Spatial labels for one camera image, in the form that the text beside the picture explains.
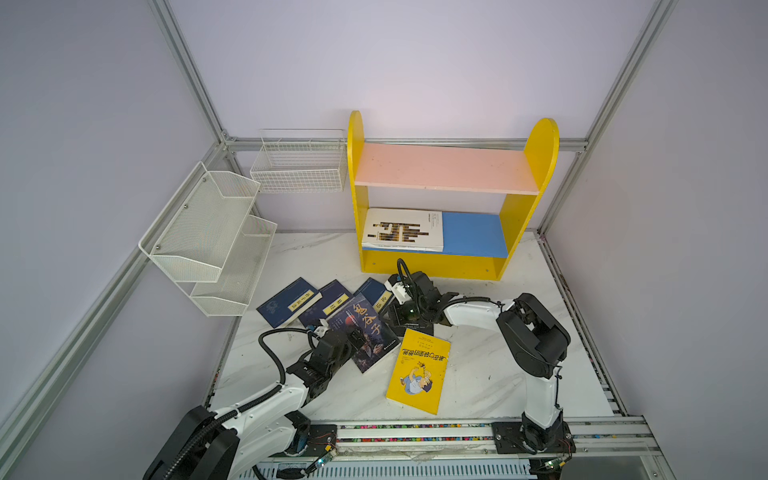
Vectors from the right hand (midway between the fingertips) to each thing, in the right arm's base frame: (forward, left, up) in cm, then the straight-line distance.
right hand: (382, 315), depth 91 cm
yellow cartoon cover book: (-15, -11, -4) cm, 20 cm away
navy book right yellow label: (+11, +3, -4) cm, 12 cm away
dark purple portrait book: (0, +5, -2) cm, 6 cm away
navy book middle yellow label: (+9, +17, -2) cm, 20 cm away
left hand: (-8, +8, -1) cm, 11 cm away
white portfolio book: (+26, -7, +12) cm, 29 cm away
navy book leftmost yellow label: (+6, +31, -2) cm, 32 cm away
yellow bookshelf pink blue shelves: (+20, -30, +10) cm, 38 cm away
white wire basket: (+40, +27, +30) cm, 56 cm away
